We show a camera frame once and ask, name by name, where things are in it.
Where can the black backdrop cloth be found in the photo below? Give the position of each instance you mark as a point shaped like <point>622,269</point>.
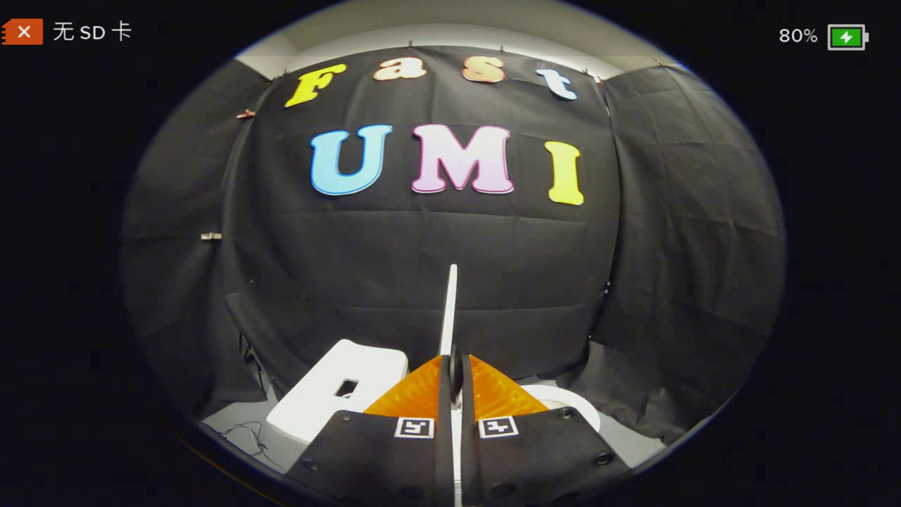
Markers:
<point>436,253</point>

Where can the white toilet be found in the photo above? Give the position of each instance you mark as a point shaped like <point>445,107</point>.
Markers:
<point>317,408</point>

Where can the white toilet seat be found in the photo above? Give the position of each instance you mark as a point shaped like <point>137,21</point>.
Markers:
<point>571,407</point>

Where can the white toilet lid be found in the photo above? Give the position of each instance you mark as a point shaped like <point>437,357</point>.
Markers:
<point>450,310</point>

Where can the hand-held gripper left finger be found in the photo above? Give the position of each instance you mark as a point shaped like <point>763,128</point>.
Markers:
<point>394,458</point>

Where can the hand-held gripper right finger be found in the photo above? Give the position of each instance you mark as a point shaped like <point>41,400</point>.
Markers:
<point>528,458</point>

